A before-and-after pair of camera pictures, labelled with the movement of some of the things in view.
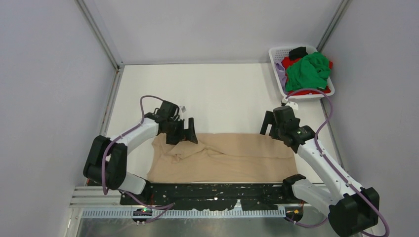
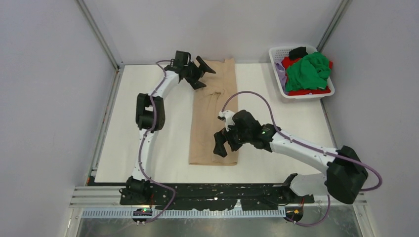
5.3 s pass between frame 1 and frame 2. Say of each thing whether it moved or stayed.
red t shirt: stayed
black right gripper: moved
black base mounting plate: stayed
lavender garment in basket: stayed
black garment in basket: stayed
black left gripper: moved
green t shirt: stayed
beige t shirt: moved
